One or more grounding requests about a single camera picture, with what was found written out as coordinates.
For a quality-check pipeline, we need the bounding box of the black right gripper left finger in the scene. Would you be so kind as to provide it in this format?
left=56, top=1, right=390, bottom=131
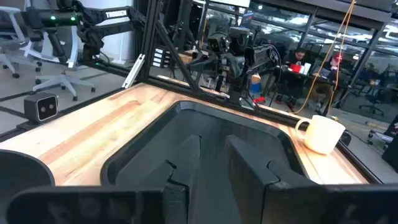
left=115, top=134, right=202, bottom=224

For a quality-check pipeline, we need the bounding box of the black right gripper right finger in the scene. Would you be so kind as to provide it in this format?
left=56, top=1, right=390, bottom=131
left=225, top=134, right=324, bottom=224

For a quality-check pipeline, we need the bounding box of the cream ceramic mug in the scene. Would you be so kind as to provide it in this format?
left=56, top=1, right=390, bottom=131
left=294, top=114, right=346, bottom=156

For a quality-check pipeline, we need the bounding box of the black plastic tray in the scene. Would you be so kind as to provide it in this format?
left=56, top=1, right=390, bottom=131
left=99, top=100, right=308, bottom=224

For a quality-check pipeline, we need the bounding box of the person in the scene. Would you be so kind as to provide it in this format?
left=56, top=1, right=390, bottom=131
left=323, top=52, right=345, bottom=82
left=275, top=48, right=312, bottom=111

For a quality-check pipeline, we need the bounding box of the labelled black drawer unit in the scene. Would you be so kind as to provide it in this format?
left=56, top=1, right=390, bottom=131
left=152, top=48, right=172, bottom=68

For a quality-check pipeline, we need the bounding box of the black office chair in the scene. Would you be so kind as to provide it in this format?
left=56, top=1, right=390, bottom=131
left=359, top=93, right=386, bottom=117

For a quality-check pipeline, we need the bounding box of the white office chair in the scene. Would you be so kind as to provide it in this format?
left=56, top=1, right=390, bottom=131
left=0, top=6, right=43, bottom=79
left=30, top=24, right=97, bottom=102

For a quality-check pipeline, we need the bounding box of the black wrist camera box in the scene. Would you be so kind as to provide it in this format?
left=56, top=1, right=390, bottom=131
left=206, top=32, right=231, bottom=53

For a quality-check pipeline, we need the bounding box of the silver angle bracket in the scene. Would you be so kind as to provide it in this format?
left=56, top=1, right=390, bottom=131
left=121, top=54, right=146, bottom=90

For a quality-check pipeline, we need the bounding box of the orange hanging cable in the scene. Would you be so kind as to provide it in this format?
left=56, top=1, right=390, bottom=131
left=294, top=0, right=358, bottom=115

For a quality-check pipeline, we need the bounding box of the grey table-level camera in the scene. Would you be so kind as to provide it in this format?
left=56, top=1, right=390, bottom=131
left=24, top=91, right=59, bottom=123

